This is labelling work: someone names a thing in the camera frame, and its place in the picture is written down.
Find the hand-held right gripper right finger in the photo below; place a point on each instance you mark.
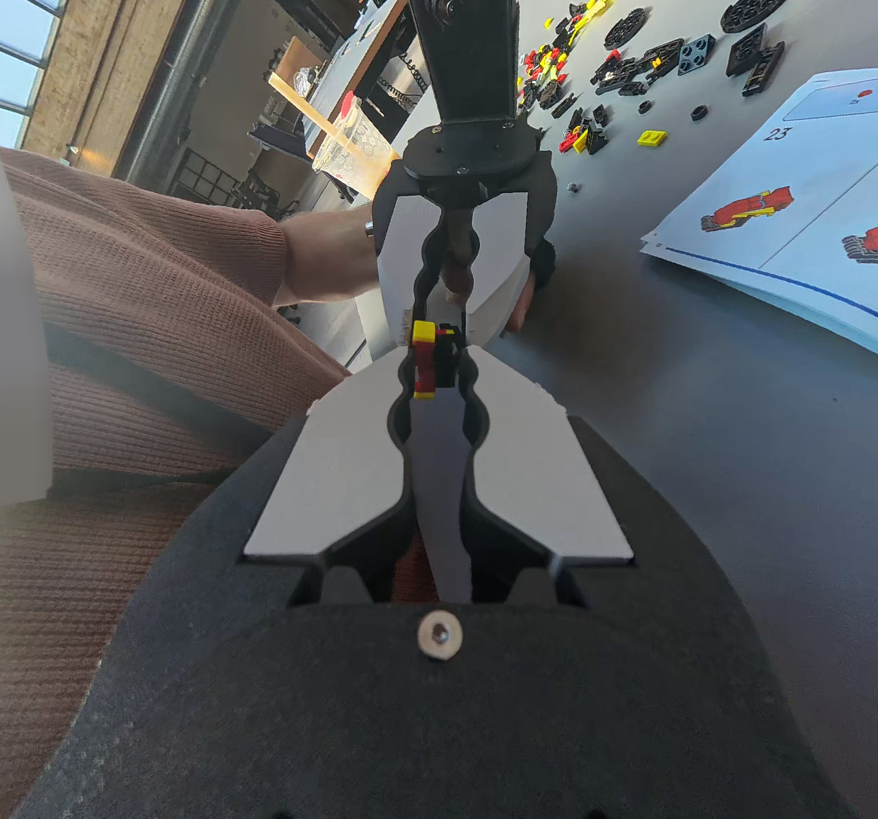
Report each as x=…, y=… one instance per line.
x=549, y=483

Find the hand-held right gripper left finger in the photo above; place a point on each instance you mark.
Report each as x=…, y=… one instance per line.
x=336, y=483

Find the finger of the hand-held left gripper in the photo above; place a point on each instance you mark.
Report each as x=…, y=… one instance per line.
x=401, y=263
x=501, y=263

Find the yellow black red brick assembly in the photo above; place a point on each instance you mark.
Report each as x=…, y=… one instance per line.
x=425, y=366

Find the yellow toy brick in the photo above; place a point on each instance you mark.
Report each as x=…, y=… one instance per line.
x=651, y=138

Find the person's left forearm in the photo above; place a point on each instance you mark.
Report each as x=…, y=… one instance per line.
x=171, y=243

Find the person's left hand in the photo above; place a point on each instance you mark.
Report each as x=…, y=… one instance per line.
x=329, y=256

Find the bubble tea cup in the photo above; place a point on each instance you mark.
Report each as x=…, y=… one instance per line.
x=350, y=160

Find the black round toy plate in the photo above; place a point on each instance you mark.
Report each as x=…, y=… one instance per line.
x=625, y=29
x=754, y=3

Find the tan wide straw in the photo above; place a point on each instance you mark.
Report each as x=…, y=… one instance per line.
x=302, y=102

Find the pile of toy bricks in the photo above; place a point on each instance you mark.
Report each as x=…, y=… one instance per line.
x=747, y=54

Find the open blue instruction booklet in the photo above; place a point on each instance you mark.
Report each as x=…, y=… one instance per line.
x=809, y=229

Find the window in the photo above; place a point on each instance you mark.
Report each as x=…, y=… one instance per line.
x=27, y=9

